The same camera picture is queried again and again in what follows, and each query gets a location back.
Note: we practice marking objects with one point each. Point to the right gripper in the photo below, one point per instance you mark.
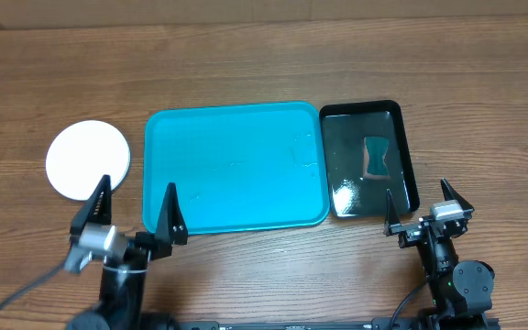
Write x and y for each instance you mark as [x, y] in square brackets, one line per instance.
[412, 233]

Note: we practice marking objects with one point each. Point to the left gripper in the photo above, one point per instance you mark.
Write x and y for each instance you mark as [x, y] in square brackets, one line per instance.
[148, 244]

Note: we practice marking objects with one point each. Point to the green scrub sponge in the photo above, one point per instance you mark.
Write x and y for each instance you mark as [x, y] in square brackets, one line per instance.
[374, 155]

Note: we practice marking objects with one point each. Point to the white plate with stain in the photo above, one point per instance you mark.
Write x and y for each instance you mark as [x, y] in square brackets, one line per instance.
[82, 153]

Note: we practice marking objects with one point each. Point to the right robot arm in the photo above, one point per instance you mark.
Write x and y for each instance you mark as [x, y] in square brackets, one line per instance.
[461, 290]

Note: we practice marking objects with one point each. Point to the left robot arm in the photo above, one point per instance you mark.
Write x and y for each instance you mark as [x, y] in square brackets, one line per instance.
[120, 300]

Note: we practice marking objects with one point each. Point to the black water tray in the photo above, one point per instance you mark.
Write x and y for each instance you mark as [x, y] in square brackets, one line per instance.
[344, 127]

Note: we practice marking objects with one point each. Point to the teal plastic tray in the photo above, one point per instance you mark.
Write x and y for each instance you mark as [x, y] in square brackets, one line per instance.
[237, 168]

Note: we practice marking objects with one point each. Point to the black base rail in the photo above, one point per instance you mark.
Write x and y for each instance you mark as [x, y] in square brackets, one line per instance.
[380, 323]

